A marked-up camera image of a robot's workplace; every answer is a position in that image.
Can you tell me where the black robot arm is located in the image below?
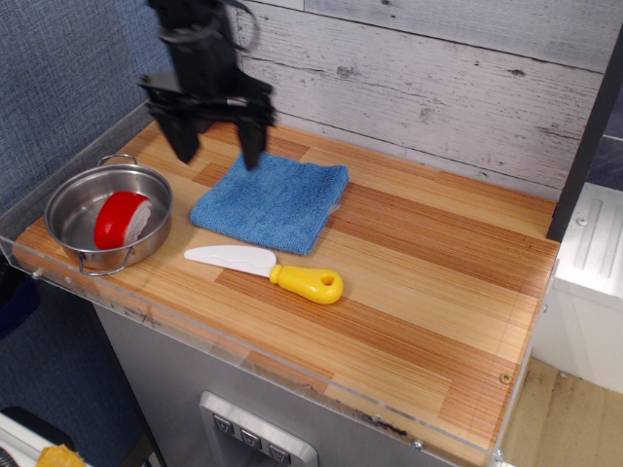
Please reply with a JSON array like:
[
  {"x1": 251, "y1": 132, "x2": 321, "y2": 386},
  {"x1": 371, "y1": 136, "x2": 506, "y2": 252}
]
[{"x1": 139, "y1": 1, "x2": 275, "y2": 170}]

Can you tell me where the dark right frame post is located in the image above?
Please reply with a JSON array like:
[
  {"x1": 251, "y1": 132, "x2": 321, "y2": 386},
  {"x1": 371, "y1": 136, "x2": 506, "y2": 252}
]
[{"x1": 546, "y1": 30, "x2": 622, "y2": 242}]

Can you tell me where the small steel pot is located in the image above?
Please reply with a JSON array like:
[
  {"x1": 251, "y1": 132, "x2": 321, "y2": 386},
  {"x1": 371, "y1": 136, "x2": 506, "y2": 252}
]
[{"x1": 44, "y1": 153, "x2": 173, "y2": 276}]

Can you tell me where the white grooved side cabinet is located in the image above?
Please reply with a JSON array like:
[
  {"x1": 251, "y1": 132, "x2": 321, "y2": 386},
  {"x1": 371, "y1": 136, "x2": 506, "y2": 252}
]
[{"x1": 532, "y1": 183, "x2": 622, "y2": 393}]

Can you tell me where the yellow object bottom left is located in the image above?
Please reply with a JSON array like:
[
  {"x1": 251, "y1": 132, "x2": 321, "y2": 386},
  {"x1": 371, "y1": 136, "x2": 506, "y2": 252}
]
[{"x1": 35, "y1": 445, "x2": 87, "y2": 467}]

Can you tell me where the clear acrylic table guard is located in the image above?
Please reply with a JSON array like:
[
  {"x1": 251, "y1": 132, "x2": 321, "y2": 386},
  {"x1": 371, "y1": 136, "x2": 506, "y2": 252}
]
[{"x1": 0, "y1": 70, "x2": 561, "y2": 467}]

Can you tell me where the blue cloth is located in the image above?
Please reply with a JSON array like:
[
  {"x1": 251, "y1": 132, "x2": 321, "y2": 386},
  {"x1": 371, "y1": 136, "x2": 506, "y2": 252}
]
[{"x1": 190, "y1": 153, "x2": 349, "y2": 256}]

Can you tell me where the red white toy food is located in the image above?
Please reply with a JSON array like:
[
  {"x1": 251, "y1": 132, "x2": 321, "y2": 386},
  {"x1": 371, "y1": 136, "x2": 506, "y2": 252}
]
[{"x1": 93, "y1": 192, "x2": 152, "y2": 250}]

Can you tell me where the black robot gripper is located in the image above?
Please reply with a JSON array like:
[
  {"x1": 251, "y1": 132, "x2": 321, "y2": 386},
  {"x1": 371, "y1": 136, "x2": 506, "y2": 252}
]
[{"x1": 139, "y1": 33, "x2": 275, "y2": 170}]

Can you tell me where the silver dispenser button panel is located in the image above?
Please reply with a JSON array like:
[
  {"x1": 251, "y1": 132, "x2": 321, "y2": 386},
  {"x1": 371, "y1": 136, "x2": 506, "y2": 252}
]
[{"x1": 199, "y1": 391, "x2": 319, "y2": 466}]

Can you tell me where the yellow handled toy knife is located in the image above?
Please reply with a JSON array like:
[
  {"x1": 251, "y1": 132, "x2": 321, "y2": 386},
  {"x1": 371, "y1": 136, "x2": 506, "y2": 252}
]
[{"x1": 184, "y1": 245, "x2": 345, "y2": 305}]

